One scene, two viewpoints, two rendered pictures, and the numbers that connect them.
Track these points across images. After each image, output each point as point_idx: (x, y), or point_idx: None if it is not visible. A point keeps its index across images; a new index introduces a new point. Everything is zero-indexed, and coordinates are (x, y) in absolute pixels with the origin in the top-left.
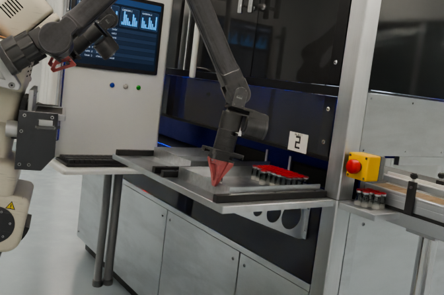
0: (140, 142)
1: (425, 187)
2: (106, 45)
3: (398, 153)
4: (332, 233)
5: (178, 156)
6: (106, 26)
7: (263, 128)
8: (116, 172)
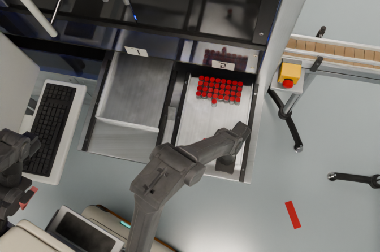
0: (27, 79)
1: (323, 56)
2: (33, 151)
3: None
4: (264, 95)
5: (138, 124)
6: (27, 152)
7: (249, 134)
8: (71, 138)
